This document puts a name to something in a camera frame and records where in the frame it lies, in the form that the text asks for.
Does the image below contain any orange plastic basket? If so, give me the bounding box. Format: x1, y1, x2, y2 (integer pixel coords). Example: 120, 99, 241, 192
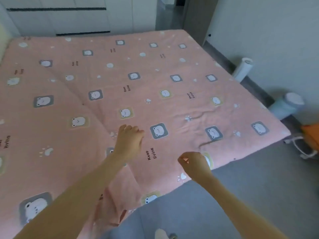
300, 123, 319, 151

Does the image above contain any white wardrobe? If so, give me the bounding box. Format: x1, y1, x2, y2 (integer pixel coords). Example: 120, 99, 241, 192
0, 0, 160, 38

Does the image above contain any grey door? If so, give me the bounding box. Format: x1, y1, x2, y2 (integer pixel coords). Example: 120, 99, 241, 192
182, 0, 220, 46

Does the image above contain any person's right hand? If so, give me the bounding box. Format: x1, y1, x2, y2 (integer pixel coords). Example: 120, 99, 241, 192
178, 151, 214, 185

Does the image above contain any grey lidded trash can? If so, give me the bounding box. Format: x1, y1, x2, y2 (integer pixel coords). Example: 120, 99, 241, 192
269, 92, 305, 121

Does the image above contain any person's right forearm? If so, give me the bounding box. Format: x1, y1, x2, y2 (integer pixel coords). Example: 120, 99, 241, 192
202, 174, 291, 239

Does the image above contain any person's left forearm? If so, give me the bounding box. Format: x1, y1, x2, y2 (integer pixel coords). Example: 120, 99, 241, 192
15, 154, 128, 239

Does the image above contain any white cylinder appliance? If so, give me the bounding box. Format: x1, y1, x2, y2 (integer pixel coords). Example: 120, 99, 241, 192
232, 57, 254, 83

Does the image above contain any pink bear print bedsheet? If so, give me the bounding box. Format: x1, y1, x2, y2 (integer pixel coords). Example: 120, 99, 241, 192
0, 30, 292, 239

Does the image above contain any person's left hand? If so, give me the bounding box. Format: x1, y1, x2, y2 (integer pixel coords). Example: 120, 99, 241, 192
112, 125, 146, 163

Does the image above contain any beige strap sandal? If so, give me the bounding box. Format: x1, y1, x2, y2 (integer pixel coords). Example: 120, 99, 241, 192
154, 228, 178, 239

